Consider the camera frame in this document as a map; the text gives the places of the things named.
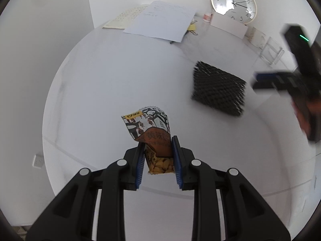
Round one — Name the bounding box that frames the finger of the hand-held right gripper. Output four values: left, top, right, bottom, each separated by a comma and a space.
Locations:
252, 71, 301, 96

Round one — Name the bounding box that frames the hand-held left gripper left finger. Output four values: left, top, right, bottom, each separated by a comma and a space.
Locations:
25, 142, 146, 241

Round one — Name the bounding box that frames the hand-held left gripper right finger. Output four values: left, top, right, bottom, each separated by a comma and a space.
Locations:
171, 136, 291, 241

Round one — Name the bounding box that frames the brown snack packet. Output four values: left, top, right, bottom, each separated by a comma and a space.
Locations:
122, 106, 176, 174

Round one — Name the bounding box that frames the black mesh basket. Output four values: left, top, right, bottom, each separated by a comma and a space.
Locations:
191, 61, 247, 116

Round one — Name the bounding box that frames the person's right hand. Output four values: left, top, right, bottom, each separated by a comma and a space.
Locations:
292, 98, 321, 136

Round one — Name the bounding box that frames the clear acrylic holder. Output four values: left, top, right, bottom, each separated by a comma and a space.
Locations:
258, 36, 285, 66

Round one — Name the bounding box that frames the small clear ribbed container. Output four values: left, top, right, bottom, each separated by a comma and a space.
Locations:
248, 27, 267, 47

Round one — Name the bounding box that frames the white card box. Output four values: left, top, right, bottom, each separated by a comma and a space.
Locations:
210, 12, 249, 39

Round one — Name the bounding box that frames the yellow binder clip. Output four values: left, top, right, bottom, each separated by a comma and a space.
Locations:
187, 20, 198, 36

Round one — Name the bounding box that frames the white paper sheet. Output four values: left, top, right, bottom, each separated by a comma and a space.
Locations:
123, 1, 198, 43

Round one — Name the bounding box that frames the cream calendar sheet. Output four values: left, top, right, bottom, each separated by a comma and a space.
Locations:
102, 4, 149, 29

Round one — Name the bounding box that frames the round wall clock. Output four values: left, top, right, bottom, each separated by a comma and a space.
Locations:
211, 0, 258, 25

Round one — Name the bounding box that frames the white wall socket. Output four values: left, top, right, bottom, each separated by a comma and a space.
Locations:
33, 152, 45, 168

